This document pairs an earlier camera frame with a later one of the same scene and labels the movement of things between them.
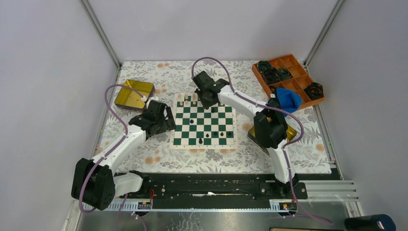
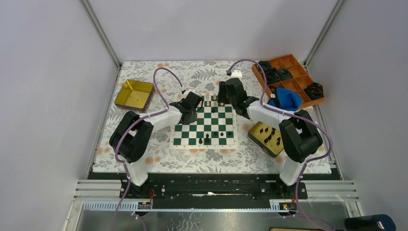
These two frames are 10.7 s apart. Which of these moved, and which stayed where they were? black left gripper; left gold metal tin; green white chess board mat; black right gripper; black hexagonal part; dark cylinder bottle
Moved: black right gripper; black left gripper
Stayed: dark cylinder bottle; left gold metal tin; black hexagonal part; green white chess board mat
